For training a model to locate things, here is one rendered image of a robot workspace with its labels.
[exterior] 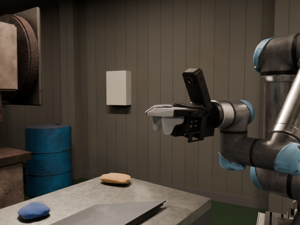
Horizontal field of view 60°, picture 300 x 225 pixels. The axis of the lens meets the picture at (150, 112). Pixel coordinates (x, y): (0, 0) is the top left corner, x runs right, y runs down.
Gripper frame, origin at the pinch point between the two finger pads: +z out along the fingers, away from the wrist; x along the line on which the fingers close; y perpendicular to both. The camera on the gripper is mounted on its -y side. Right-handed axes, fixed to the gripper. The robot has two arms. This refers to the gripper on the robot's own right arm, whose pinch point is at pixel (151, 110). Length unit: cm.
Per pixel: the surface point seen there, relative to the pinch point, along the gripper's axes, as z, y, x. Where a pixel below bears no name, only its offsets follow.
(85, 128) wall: -160, 109, 376
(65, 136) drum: -104, 104, 325
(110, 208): -12, 43, 33
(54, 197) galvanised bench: -1, 49, 62
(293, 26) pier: -284, -67, 104
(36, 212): 10, 45, 47
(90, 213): -4, 43, 34
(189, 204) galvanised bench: -41, 44, 21
